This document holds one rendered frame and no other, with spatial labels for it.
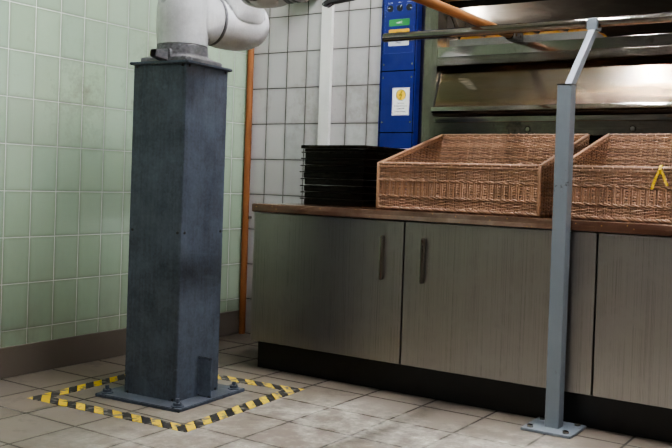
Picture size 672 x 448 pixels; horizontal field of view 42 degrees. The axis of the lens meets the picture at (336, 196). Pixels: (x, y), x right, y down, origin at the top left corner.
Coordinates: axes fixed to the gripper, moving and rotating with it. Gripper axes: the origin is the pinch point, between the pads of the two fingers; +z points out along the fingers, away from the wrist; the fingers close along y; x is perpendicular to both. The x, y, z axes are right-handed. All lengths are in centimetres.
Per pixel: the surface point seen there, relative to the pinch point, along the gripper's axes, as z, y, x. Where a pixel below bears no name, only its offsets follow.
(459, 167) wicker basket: 5, 47, -50
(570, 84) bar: 41, 24, -39
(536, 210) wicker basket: 29, 59, -50
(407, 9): -42, -13, -96
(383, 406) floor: -8, 120, -31
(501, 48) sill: -4, 3, -99
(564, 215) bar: 41, 60, -39
